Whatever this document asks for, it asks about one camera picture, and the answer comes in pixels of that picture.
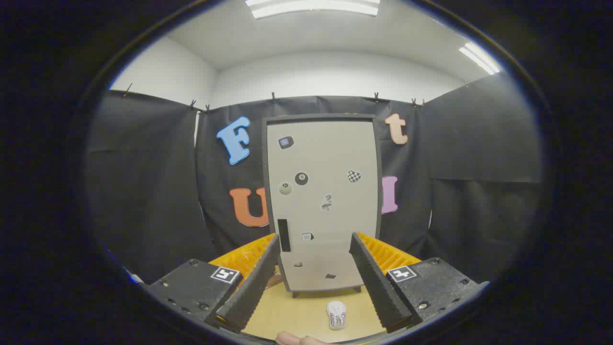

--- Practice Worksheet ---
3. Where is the white shoe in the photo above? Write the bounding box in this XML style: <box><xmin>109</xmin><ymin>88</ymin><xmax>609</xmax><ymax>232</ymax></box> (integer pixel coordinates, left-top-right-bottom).
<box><xmin>326</xmin><ymin>300</ymin><xmax>347</xmax><ymax>331</ymax></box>

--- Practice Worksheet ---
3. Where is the black backdrop cloth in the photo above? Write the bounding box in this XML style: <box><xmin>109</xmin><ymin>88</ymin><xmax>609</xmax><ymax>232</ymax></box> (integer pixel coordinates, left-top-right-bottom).
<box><xmin>86</xmin><ymin>72</ymin><xmax>544</xmax><ymax>287</ymax></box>

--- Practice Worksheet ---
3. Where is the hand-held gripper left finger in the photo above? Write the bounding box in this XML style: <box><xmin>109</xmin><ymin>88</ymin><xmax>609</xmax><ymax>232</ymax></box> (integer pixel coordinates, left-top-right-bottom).
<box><xmin>141</xmin><ymin>233</ymin><xmax>281</xmax><ymax>334</ymax></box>

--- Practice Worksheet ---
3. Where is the grey shoe cabinet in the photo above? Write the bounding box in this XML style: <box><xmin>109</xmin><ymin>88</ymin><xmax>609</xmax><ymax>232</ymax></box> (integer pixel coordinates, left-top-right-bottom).
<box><xmin>261</xmin><ymin>113</ymin><xmax>384</xmax><ymax>298</ymax></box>

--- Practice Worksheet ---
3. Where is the black door handle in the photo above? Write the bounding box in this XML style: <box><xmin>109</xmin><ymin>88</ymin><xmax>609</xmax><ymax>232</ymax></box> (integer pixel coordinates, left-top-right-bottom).
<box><xmin>277</xmin><ymin>218</ymin><xmax>292</xmax><ymax>253</ymax></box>

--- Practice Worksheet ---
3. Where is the long ceiling light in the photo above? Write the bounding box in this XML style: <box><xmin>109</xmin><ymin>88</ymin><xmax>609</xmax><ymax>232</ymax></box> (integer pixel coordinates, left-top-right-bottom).
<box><xmin>458</xmin><ymin>42</ymin><xmax>501</xmax><ymax>76</ymax></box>
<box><xmin>245</xmin><ymin>0</ymin><xmax>381</xmax><ymax>20</ymax></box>

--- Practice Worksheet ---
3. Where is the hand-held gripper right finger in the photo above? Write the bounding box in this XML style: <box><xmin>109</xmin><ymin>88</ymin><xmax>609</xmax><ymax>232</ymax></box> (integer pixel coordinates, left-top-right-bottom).
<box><xmin>349</xmin><ymin>231</ymin><xmax>490</xmax><ymax>334</ymax></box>

